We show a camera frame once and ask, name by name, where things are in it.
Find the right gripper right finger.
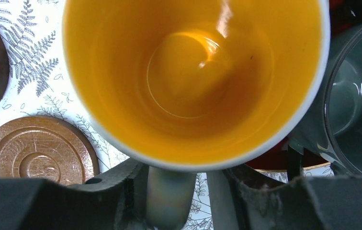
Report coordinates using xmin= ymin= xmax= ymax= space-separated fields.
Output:
xmin=207 ymin=164 xmax=362 ymax=230

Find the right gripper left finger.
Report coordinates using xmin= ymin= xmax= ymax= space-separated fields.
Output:
xmin=0 ymin=159 xmax=148 ymax=230

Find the floral mug orange inside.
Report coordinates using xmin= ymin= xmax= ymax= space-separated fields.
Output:
xmin=61 ymin=0 xmax=330 ymax=230

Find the dark green mug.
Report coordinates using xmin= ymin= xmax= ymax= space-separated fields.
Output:
xmin=288 ymin=24 xmax=362 ymax=175

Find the red round tray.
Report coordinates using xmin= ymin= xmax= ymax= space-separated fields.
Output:
xmin=246 ymin=0 xmax=362 ymax=172

